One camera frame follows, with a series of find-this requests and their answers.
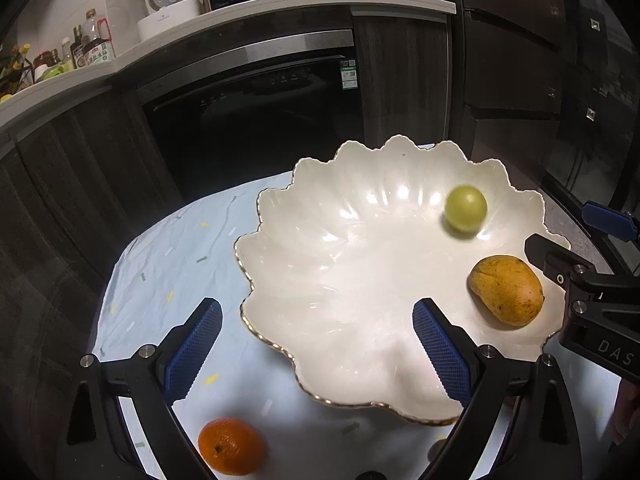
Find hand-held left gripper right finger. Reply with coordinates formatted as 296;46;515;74
411;297;585;480

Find large soy sauce bottle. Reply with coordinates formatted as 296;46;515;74
80;8;117;68

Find dark wood base cabinets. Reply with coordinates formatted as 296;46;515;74
0;72;186;480

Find red-lidded jar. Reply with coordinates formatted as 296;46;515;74
32;50;61;83

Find dark grey refrigerator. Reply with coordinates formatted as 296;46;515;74
452;0;640;281

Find row of condiment bottles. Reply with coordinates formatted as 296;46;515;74
0;42;32;92

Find white scalloped bowl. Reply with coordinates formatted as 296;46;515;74
233;135;572;427

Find person's right hand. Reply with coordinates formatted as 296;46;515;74
612;378;640;448

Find orange tangerine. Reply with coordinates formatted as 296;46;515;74
198;417;264;477

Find black built-in dishwasher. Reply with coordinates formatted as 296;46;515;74
135;30;366;201

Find green round fruit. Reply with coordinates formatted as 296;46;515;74
444;184;488;233

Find yellow-green squeeze bottle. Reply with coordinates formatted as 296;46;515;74
42;62;76;81

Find light blue tablecloth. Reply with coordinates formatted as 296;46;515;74
87;141;621;480

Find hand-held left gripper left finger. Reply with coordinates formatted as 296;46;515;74
55;297;224;480

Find narrow dark wood cabinet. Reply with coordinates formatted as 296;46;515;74
351;10;451;147

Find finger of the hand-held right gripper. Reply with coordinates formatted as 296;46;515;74
581;201;640;245
524;233;640;311

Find yellow mango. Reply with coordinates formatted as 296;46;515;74
467;255;544;329

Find white kitchen countertop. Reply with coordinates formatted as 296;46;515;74
0;0;457;131

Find dark glass bottle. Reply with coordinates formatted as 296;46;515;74
70;25;86;70

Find white rice cooker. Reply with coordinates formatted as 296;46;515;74
137;0;208;42

